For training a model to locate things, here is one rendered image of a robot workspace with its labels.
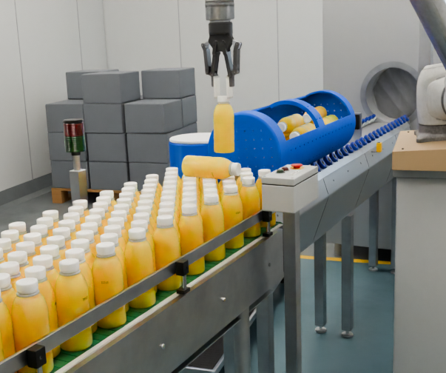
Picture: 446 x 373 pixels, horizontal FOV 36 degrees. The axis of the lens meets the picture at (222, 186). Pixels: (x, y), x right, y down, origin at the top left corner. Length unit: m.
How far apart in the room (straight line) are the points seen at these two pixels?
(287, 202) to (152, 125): 4.15
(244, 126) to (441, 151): 0.70
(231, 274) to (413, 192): 0.99
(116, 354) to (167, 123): 4.66
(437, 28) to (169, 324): 1.33
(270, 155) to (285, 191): 0.43
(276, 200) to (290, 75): 5.78
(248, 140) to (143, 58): 5.93
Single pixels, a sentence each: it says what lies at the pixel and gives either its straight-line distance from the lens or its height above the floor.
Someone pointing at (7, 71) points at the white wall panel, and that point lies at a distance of 6.79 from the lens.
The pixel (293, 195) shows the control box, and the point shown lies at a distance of 1.94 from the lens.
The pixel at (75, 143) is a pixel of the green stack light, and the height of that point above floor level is 1.19.
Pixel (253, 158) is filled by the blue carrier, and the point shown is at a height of 1.08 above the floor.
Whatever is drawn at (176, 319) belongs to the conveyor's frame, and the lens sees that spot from 1.64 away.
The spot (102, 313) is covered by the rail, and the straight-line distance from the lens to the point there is 1.43.
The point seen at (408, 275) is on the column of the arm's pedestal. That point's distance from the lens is 2.73.
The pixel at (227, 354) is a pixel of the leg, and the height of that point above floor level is 0.33.
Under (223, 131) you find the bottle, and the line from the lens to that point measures 2.16.
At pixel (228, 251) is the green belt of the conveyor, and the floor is 0.90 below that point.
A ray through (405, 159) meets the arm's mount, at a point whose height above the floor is 1.04.
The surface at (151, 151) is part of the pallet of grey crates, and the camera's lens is 6.07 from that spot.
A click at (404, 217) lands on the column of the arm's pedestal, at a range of 2.66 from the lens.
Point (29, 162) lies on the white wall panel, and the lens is 7.05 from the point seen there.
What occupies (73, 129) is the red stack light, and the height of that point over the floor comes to 1.23.
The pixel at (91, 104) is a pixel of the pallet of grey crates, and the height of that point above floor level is 0.92.
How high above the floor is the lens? 1.51
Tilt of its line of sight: 13 degrees down
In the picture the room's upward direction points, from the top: 2 degrees counter-clockwise
